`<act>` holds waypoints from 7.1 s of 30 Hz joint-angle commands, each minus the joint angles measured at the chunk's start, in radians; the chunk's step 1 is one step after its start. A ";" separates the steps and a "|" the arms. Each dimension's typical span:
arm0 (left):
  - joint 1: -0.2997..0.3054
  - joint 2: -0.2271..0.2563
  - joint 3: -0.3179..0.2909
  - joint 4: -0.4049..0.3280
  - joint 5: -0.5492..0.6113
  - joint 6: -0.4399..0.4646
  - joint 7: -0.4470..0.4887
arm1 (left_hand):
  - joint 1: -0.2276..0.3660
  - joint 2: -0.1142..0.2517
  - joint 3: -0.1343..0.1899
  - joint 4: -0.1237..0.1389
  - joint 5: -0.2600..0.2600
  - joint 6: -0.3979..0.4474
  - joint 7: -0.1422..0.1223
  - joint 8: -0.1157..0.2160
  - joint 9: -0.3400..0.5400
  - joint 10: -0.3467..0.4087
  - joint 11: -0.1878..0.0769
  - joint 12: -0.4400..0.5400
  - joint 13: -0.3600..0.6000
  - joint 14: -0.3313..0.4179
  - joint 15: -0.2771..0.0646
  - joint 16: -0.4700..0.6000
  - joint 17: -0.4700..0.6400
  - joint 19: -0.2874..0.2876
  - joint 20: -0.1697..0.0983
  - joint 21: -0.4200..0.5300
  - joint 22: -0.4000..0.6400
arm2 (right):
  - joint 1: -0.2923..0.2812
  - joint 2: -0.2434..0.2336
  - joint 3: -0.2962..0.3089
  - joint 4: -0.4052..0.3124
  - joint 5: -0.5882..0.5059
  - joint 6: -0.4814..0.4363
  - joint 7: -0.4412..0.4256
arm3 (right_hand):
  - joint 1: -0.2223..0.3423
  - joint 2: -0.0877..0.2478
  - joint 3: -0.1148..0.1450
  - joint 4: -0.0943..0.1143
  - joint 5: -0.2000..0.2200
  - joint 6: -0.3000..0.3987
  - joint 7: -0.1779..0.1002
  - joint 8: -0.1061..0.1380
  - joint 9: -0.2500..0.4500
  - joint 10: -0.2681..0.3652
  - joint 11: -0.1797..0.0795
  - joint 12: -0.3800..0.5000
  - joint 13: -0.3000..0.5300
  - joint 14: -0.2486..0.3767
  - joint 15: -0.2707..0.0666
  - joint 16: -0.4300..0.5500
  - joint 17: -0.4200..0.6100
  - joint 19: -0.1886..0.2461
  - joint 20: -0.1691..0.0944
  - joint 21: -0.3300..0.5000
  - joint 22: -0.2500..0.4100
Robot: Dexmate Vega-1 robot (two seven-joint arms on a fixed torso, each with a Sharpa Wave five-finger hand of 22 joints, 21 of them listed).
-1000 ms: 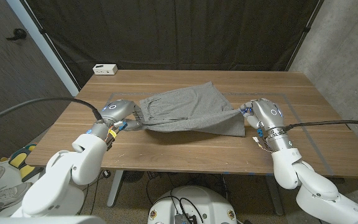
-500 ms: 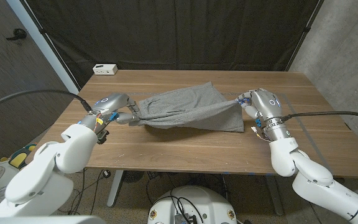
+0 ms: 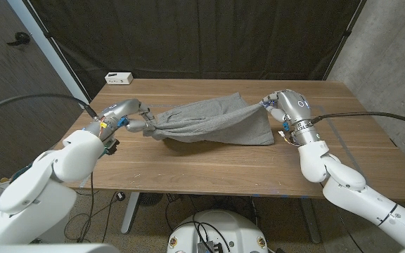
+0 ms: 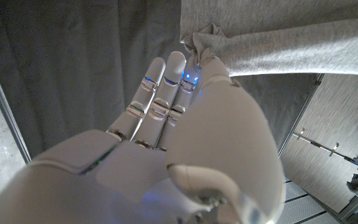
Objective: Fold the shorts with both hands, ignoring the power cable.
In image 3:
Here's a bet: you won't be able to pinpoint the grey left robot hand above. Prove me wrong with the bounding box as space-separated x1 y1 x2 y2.
84 98 156 141

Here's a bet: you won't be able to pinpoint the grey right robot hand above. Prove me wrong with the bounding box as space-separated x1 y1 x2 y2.
259 89 321 146

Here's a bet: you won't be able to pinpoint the grey fabric shorts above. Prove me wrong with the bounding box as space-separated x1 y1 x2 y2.
142 91 276 147

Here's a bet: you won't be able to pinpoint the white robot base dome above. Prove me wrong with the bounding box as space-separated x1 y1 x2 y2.
166 209 269 253

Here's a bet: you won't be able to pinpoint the white power strip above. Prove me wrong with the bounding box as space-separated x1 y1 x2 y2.
104 72 134 86

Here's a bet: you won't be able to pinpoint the black backdrop stand pole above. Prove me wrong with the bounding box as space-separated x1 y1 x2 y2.
22 0 93 101
323 0 367 81

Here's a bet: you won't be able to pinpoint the black ribbed round object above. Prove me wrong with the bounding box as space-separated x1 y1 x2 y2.
138 192 164 207

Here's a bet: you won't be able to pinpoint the white table leg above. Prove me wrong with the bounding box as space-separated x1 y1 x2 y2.
120 191 141 235

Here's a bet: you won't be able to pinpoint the black backdrop curtain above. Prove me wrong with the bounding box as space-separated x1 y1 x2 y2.
22 0 367 99

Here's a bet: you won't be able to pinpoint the dark wood door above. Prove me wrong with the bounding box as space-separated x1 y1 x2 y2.
0 0 84 183

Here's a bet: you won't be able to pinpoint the grey table leg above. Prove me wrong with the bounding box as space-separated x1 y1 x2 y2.
297 197 322 244

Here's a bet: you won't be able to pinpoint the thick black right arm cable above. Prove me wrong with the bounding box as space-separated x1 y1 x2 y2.
309 111 405 130

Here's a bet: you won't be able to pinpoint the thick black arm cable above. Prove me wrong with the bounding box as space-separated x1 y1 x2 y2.
309 111 405 130
0 93 100 120

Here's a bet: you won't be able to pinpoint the white door frame strip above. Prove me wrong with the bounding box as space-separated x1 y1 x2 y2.
7 0 91 110

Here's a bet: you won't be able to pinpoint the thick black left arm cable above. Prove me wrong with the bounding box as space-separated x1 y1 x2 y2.
0 93 100 120

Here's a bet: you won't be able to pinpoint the thin black left wrist wire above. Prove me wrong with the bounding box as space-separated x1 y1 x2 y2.
63 171 96 244

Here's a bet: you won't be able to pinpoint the black door handle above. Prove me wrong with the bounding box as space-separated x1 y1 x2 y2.
6 31 31 46

